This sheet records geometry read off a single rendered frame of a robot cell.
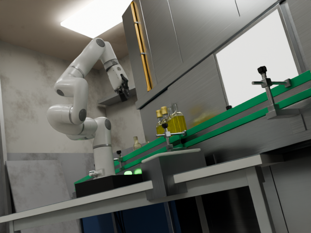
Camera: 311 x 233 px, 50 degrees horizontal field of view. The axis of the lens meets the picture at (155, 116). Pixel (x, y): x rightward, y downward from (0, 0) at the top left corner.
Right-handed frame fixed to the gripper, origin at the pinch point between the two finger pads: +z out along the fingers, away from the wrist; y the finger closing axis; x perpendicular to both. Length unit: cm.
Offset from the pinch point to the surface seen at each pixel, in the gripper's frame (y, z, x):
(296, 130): -69, 44, -13
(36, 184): 309, 5, -5
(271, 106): -71, 33, -6
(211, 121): -27.2, 28.9, -19.1
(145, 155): 22.5, 30.1, -9.1
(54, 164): 330, -13, -40
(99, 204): 17, 43, 27
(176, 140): 0.5, 29.8, -16.6
